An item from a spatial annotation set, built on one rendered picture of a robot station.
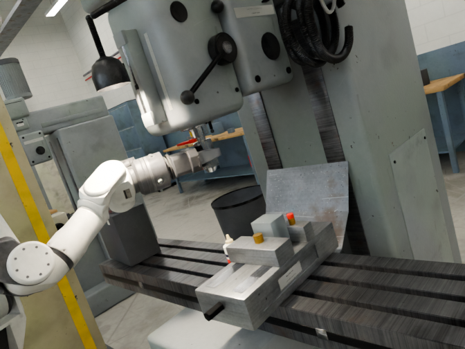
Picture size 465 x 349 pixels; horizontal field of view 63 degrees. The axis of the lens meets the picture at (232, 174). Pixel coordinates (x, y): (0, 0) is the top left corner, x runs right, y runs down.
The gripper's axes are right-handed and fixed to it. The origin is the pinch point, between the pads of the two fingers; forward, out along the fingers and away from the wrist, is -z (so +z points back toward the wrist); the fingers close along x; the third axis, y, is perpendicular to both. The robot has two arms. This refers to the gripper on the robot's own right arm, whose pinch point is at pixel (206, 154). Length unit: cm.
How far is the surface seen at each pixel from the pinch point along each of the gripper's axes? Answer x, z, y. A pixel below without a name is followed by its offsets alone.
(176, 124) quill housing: -7.3, 6.3, -9.5
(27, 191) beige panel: 156, 71, 3
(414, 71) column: 13, -83, -2
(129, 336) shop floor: 178, 50, 124
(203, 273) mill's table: 7.8, 9.4, 32.1
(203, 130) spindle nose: -2.3, -0.7, -6.0
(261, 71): -4.4, -18.9, -15.5
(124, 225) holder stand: 38.8, 24.8, 17.8
